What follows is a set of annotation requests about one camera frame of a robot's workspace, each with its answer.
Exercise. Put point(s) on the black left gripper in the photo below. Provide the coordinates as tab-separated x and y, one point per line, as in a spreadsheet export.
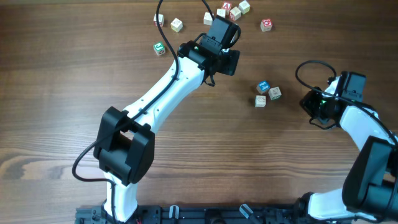
230	62

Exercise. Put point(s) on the blue 2 number block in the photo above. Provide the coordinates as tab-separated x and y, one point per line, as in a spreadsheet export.
262	87

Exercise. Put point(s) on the green side animal block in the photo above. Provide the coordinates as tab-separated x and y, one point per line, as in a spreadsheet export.
260	101

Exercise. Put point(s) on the green Z letter block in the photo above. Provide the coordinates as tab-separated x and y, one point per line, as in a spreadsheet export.
274	93

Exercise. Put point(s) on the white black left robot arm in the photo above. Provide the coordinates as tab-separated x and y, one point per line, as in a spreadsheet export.
126	138

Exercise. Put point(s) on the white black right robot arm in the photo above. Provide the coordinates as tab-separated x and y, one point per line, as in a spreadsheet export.
365	194

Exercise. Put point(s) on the white 8 number block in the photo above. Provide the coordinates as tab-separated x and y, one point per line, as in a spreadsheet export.
208	18

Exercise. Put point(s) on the red U letter block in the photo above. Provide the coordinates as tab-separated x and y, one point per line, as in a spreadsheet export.
235	13

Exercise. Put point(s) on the teal top 8 block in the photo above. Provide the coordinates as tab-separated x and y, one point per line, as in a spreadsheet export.
221	12

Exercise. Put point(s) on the red Q letter block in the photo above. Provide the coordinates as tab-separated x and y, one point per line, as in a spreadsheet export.
266	25

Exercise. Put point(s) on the red A letter block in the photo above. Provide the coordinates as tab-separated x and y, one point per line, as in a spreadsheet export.
226	6

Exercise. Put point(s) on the yellow S corner block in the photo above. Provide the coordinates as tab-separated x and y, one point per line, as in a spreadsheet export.
244	6

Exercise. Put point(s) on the white turtle yellow block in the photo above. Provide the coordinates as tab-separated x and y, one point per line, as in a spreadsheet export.
176	25

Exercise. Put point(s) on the green J letter block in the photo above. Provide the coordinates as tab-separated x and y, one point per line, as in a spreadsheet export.
159	48

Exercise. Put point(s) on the red white far-left block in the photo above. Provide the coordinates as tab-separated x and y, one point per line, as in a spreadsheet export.
159	20

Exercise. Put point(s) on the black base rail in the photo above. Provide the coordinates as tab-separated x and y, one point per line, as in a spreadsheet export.
216	215

